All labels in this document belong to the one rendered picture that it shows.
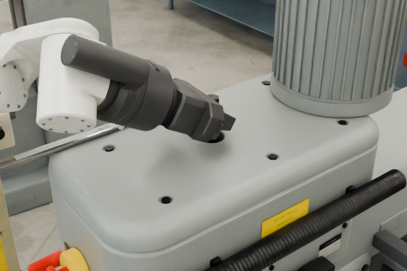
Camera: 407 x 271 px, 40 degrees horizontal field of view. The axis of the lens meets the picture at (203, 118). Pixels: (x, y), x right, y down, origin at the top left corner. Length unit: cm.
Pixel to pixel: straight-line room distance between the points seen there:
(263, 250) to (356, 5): 36
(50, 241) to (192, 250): 292
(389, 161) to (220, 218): 44
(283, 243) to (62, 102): 35
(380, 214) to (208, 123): 45
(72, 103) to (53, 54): 6
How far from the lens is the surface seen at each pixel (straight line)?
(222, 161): 75
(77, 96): 62
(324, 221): 81
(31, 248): 358
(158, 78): 68
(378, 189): 89
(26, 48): 69
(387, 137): 112
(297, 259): 90
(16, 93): 71
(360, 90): 87
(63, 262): 80
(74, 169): 76
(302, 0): 83
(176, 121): 70
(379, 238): 107
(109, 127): 83
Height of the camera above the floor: 231
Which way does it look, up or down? 29 degrees down
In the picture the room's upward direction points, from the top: straight up
